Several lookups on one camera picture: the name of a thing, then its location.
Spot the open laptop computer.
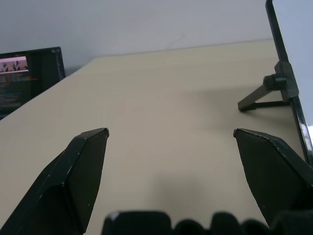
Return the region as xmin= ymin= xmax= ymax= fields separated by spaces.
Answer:
xmin=0 ymin=47 xmax=66 ymax=120

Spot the black-framed whiteboard with stand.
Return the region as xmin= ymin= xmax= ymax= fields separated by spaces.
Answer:
xmin=237 ymin=0 xmax=313 ymax=167

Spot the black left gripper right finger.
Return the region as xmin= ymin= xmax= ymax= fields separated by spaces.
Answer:
xmin=234 ymin=128 xmax=313 ymax=228

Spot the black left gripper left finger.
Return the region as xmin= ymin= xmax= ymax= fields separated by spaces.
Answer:
xmin=0 ymin=127 xmax=110 ymax=235

